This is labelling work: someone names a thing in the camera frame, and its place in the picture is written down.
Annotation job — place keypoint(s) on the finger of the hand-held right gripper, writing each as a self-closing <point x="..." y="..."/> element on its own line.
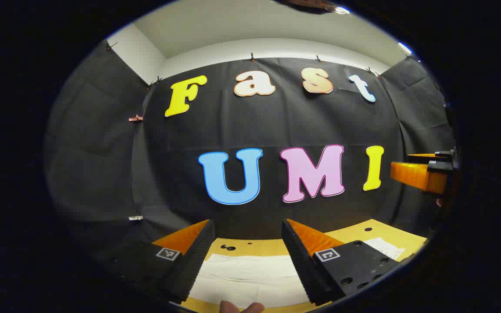
<point x="444" y="154"/>
<point x="415" y="176"/>

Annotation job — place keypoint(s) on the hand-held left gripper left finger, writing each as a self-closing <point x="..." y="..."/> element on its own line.
<point x="196" y="256"/>

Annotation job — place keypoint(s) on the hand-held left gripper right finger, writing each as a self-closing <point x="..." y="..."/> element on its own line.
<point x="302" y="265"/>

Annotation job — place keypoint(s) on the white jeans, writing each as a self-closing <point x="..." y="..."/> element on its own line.
<point x="250" y="278"/>

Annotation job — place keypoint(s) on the white cloth clip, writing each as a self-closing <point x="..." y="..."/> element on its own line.
<point x="135" y="218"/>

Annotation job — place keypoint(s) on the ceiling light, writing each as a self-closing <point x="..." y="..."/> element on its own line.
<point x="405" y="48"/>
<point x="342" y="10"/>

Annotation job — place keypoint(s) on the pink cloth clip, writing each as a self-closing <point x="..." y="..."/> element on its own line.
<point x="135" y="118"/>

